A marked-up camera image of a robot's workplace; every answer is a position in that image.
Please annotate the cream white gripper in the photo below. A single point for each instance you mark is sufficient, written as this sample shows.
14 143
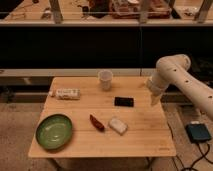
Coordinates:
156 87

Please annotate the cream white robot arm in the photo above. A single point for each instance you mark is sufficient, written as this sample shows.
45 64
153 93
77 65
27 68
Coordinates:
173 70

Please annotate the green ceramic bowl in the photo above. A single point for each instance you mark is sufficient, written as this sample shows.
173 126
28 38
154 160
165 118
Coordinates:
54 132

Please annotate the black rectangular block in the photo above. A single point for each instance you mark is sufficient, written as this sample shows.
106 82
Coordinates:
124 101

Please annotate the white wrapped sponge block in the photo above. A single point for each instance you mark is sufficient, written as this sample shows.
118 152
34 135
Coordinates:
117 125

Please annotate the dark blue foot pedal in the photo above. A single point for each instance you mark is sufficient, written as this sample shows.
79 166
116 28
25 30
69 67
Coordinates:
198 133

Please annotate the red chili pepper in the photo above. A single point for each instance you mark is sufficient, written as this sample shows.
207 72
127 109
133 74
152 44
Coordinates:
97 124

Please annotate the white labelled bottle lying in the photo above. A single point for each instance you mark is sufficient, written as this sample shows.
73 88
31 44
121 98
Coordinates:
65 94

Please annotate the red tray with clutter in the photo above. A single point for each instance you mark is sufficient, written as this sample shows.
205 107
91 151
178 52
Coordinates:
133 8

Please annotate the long background shelf bench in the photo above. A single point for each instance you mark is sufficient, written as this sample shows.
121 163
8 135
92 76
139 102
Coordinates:
97 13

